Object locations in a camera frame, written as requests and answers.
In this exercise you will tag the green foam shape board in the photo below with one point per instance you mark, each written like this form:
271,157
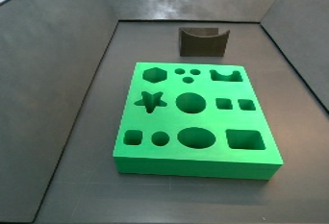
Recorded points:
192,123

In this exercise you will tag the dark grey curved fixture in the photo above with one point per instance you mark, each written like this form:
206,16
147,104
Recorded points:
201,42

